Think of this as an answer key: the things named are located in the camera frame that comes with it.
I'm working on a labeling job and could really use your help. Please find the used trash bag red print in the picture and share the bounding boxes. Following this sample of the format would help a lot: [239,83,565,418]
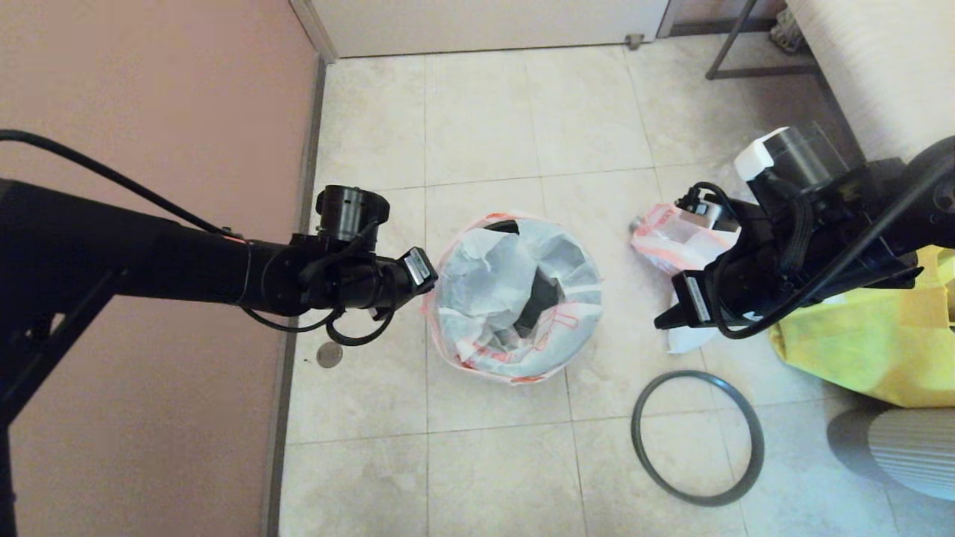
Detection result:
[630,201,747,355]

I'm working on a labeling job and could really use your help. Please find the white trash bag pink drawstring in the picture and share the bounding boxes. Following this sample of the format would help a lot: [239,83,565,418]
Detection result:
[422,213,604,385]

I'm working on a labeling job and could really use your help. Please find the grey bin ring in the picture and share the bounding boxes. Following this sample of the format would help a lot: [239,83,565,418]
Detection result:
[630,371,765,508]

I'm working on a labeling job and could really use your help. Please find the clear plastic bag dark contents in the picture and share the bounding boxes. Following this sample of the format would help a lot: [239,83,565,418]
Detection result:
[713,142,848,202]

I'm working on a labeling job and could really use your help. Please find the black round trash bin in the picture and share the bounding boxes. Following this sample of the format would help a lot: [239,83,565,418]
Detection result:
[483,219,562,336]

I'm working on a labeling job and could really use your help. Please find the yellow fabric bag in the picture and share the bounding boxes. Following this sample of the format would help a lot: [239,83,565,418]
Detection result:
[768,245,955,409]

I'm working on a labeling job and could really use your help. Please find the white ribbed cylinder container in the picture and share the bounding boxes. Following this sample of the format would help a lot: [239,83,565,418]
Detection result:
[826,409,955,502]

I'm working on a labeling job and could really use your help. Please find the cream textured table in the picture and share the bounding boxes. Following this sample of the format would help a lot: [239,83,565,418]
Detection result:
[783,0,955,161]

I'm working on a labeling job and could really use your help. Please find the grey patterned slipper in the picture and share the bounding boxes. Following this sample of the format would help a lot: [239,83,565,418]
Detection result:
[768,11,807,57]

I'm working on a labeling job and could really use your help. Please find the white door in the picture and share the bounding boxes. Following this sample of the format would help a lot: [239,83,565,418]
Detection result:
[310,0,672,62]

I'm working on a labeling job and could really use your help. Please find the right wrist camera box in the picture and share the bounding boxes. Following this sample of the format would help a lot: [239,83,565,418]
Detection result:
[675,192,739,233]

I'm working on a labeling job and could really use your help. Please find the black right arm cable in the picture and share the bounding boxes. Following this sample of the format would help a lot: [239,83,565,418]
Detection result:
[683,153,955,340]

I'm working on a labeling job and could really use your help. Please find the grey metal frame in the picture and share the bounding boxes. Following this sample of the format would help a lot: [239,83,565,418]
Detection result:
[705,0,821,83]

